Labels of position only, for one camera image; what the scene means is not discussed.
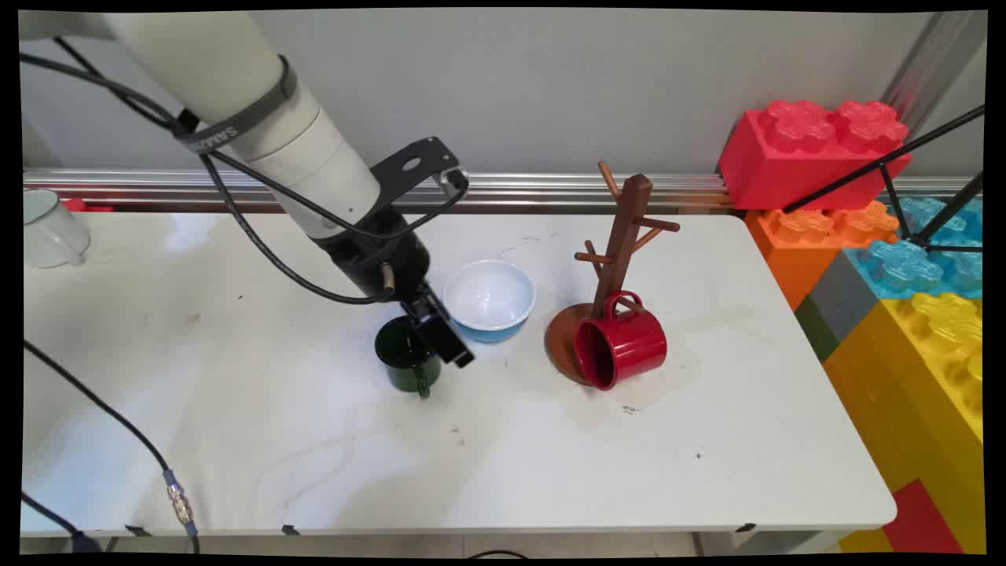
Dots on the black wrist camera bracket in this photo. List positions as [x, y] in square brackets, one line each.
[413, 169]

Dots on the dark green mug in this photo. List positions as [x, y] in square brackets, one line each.
[401, 369]

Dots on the giant grey toy brick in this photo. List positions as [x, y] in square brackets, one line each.
[841, 299]

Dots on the white enamel mug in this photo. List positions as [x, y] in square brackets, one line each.
[51, 232]

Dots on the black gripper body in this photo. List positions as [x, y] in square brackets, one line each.
[377, 255]

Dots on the giant orange toy brick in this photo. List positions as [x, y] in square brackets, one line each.
[794, 255]

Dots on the aluminium upright profile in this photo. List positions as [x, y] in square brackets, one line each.
[931, 67]

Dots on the giant clear blue toy brick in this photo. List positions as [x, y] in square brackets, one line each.
[904, 267]

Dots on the blue bowl white inside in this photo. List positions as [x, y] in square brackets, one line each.
[489, 299]

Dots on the black tripod legs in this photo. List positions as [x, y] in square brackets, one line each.
[892, 192]

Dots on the giant green toy brick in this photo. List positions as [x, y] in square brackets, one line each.
[817, 330]

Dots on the red mug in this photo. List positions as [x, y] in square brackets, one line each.
[633, 346]

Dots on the giant yellow toy brick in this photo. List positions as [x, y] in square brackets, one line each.
[912, 393]

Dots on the flat red toy brick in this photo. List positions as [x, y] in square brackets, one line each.
[919, 519]

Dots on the giant red toy brick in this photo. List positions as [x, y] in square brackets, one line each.
[778, 169]

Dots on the small red object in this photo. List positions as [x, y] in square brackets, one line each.
[86, 206]

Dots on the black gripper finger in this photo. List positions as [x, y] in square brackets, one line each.
[415, 326]
[448, 338]

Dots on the brown wooden mug tree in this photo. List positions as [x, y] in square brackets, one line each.
[625, 228]

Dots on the aluminium rail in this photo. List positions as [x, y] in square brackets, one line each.
[550, 189]

